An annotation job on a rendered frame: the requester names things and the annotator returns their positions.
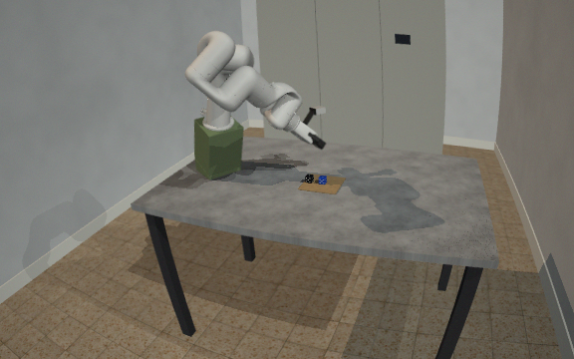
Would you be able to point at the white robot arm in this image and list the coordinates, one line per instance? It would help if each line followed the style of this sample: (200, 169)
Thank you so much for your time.
(245, 83)

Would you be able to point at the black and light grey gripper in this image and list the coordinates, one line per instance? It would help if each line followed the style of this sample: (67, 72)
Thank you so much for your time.
(301, 131)

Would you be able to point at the tan mat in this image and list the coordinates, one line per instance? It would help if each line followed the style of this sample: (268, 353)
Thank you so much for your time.
(331, 186)

